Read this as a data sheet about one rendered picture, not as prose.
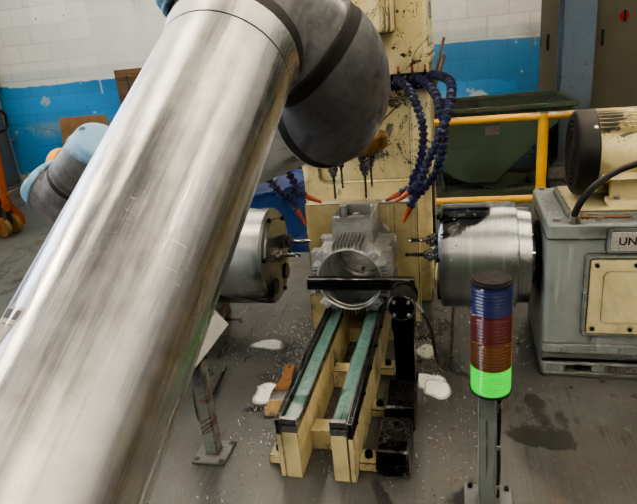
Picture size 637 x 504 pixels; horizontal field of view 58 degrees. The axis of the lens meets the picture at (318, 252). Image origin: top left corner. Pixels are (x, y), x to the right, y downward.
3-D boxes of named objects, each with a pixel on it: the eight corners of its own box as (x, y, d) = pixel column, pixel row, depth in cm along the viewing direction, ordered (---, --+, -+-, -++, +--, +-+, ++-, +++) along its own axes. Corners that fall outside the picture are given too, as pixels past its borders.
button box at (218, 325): (207, 342, 116) (189, 323, 116) (230, 324, 113) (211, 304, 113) (168, 391, 101) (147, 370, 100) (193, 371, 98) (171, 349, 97)
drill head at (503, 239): (412, 280, 157) (408, 192, 148) (573, 281, 147) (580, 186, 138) (404, 323, 134) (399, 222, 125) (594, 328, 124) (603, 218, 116)
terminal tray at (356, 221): (341, 230, 153) (339, 204, 151) (380, 229, 151) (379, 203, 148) (332, 245, 143) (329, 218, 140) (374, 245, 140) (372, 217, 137)
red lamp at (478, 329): (469, 326, 89) (469, 300, 87) (510, 327, 87) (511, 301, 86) (470, 346, 83) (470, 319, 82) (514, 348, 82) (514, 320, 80)
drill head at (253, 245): (190, 279, 173) (175, 199, 164) (307, 279, 164) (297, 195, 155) (149, 317, 150) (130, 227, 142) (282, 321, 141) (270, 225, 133)
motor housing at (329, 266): (330, 282, 160) (324, 217, 153) (399, 282, 155) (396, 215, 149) (314, 315, 142) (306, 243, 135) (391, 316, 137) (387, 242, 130)
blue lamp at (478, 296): (469, 300, 87) (469, 273, 86) (511, 301, 86) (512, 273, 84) (470, 319, 82) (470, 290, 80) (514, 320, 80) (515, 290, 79)
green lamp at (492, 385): (470, 376, 92) (470, 352, 90) (509, 378, 90) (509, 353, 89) (470, 398, 86) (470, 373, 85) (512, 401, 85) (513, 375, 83)
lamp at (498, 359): (470, 352, 90) (469, 326, 89) (509, 353, 89) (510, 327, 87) (470, 373, 85) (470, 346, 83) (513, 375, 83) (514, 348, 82)
